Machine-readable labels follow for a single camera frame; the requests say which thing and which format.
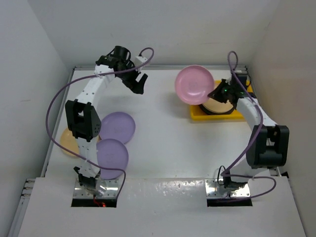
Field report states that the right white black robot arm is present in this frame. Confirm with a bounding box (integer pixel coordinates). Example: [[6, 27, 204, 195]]
[[208, 78, 289, 188]]

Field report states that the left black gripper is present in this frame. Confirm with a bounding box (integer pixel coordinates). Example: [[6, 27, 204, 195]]
[[116, 61, 147, 94]]

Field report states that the purple plastic plate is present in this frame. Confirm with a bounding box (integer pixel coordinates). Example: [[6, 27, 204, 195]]
[[96, 139, 129, 180], [99, 112, 136, 144]]

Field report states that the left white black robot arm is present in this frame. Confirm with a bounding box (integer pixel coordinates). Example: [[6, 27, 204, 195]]
[[65, 46, 149, 189]]

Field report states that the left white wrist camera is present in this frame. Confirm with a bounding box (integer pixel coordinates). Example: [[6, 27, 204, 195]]
[[134, 56, 148, 67]]

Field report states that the yellow plastic plate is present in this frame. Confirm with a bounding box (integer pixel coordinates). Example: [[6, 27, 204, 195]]
[[203, 98, 233, 112], [60, 128, 86, 157]]

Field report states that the yellow plastic bin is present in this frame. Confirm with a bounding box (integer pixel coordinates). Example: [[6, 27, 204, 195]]
[[189, 80, 255, 122]]

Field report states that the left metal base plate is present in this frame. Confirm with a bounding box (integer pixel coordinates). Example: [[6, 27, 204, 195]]
[[73, 179, 119, 199]]

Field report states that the metal base plate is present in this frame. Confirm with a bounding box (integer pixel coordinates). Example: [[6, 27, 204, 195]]
[[204, 178, 250, 199], [73, 179, 119, 199]]

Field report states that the pink plastic plate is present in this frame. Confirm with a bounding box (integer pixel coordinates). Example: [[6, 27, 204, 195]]
[[175, 65, 215, 105]]

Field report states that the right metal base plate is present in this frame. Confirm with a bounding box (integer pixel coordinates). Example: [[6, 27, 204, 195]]
[[204, 178, 250, 199]]

